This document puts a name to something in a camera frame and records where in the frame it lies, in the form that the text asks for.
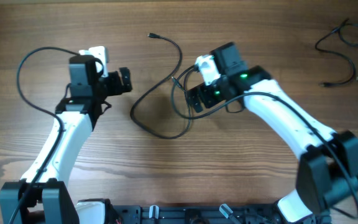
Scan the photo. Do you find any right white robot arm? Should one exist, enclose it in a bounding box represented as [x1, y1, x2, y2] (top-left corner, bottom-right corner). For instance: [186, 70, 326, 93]
[186, 42, 358, 223]

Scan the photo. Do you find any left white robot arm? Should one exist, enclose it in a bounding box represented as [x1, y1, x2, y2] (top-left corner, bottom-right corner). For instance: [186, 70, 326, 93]
[0, 55, 132, 223]

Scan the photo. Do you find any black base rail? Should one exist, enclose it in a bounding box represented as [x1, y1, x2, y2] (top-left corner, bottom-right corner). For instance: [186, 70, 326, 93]
[113, 204, 283, 224]

